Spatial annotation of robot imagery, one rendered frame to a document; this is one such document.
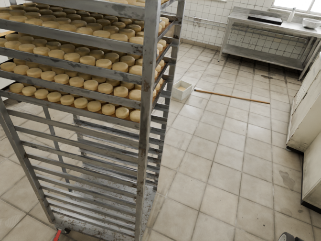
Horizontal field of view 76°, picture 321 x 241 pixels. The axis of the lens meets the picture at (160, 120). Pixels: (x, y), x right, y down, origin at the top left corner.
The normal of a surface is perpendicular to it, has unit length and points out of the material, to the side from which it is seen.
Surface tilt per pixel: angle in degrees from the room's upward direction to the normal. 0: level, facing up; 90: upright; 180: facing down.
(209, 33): 90
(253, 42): 90
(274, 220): 0
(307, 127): 90
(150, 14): 90
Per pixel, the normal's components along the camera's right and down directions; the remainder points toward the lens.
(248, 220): 0.10, -0.78
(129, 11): -0.25, 0.58
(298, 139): -0.51, 0.49
